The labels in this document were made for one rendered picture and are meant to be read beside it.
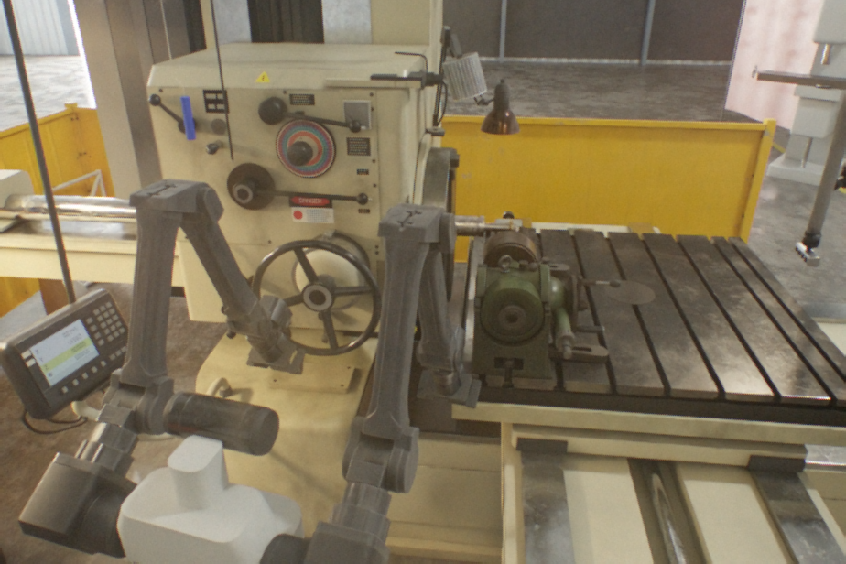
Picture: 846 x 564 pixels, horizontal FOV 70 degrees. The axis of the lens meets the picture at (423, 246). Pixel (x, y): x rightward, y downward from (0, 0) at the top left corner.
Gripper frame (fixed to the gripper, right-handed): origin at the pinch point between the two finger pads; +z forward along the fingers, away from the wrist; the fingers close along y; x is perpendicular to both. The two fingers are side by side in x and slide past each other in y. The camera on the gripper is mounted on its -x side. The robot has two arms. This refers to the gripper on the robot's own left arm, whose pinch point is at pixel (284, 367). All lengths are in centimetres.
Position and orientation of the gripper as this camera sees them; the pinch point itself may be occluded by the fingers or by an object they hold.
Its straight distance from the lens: 165.9
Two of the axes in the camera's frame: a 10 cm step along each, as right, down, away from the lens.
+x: -2.4, 8.0, -5.5
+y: -9.6, -1.2, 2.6
